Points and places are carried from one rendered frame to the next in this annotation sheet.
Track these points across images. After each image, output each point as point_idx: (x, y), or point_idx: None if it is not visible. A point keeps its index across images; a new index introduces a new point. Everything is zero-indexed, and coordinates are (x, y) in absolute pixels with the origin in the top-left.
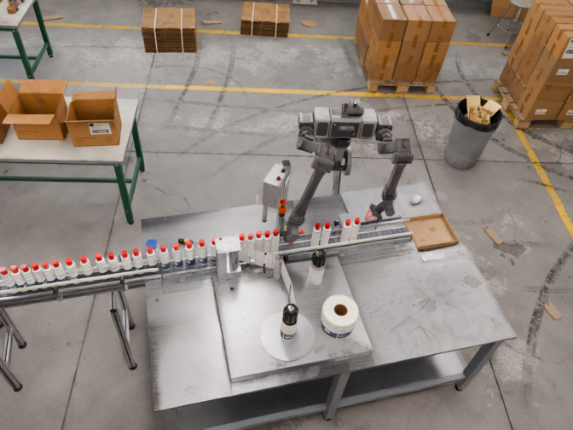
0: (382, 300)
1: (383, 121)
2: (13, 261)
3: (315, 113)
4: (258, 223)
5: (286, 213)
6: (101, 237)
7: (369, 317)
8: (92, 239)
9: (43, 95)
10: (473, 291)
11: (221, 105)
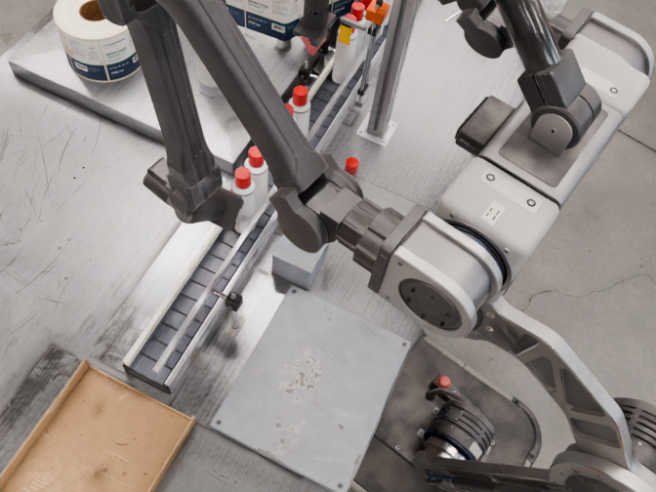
0: (70, 174)
1: (436, 244)
2: (652, 33)
3: (611, 57)
4: (441, 123)
5: (431, 186)
6: (649, 137)
7: (67, 126)
8: (651, 125)
9: None
10: None
11: None
